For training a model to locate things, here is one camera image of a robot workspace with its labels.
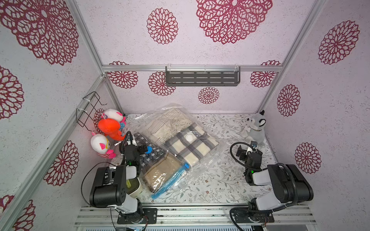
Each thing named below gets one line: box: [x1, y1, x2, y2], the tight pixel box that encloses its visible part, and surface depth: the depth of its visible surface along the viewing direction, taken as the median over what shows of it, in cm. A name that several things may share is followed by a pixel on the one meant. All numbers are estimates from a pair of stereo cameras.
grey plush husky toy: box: [240, 109, 267, 146], surface depth 97 cm
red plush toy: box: [97, 117, 126, 141], surface depth 93 cm
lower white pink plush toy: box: [90, 131, 117, 159], surface depth 82 cm
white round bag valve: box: [185, 134, 194, 142], surface depth 105 cm
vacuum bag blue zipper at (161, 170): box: [132, 131, 191, 200], surface depth 87 cm
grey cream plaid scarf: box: [163, 122, 220, 167], surface depth 101 cm
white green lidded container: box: [126, 176, 143, 199], surface depth 79 cm
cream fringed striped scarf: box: [141, 106, 194, 145], surface depth 109 cm
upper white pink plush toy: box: [101, 108, 127, 124], surface depth 97 cm
